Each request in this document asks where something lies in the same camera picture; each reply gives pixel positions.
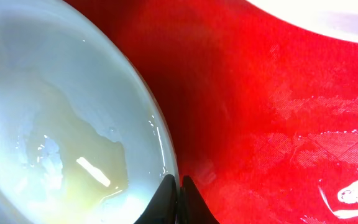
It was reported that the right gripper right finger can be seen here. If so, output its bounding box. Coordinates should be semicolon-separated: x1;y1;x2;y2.
178;175;219;224

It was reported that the white plate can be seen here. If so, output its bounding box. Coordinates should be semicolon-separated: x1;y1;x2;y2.
249;0;358;43

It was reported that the red plastic tray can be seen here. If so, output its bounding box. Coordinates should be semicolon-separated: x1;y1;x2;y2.
69;0;358;223

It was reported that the light green plate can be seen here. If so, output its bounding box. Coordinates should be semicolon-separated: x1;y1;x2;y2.
0;1;178;223

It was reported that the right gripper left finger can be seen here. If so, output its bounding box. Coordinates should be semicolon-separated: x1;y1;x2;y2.
134;174;177;224

